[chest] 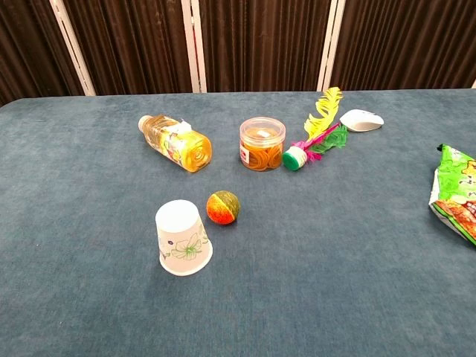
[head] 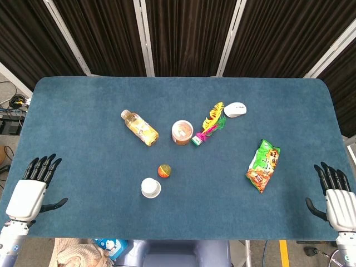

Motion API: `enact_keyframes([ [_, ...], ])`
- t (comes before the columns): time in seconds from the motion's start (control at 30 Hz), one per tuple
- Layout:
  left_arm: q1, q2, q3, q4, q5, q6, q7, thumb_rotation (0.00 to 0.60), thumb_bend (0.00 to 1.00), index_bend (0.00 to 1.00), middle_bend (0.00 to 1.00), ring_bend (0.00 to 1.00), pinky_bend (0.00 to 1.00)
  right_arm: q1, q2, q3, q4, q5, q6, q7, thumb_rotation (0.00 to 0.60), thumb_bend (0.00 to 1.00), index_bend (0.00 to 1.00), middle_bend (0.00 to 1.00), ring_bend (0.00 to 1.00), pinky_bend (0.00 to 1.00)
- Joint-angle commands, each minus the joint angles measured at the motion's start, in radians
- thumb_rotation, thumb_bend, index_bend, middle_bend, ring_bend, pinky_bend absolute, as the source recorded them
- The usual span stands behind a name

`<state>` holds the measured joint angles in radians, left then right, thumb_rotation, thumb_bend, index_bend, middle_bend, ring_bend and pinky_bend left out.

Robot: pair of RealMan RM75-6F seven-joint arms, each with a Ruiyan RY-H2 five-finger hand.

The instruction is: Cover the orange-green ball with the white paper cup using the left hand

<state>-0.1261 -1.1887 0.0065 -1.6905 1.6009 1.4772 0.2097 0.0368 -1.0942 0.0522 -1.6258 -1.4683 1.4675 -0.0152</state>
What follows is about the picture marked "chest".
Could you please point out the yellow tea plastic bottle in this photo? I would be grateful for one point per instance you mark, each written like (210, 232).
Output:
(175, 143)

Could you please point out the colourful feather shuttlecock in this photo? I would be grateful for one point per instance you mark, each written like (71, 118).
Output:
(294, 158)

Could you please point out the white floral paper cup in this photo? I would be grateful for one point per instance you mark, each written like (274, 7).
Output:
(182, 238)

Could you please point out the dark brown curtain panel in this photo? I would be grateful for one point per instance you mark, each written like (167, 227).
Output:
(130, 44)
(409, 44)
(29, 44)
(260, 44)

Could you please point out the white computer mouse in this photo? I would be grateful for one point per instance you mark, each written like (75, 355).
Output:
(360, 121)

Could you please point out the clear jar of rubber bands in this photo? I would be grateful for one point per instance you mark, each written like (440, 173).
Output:
(262, 148)

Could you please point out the blue tablecloth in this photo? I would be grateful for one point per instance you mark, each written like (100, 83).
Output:
(297, 279)

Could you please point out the orange and green ball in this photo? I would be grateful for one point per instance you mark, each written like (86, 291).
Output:
(223, 208)

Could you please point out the green snack bag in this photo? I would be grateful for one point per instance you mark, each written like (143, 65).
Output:
(455, 193)

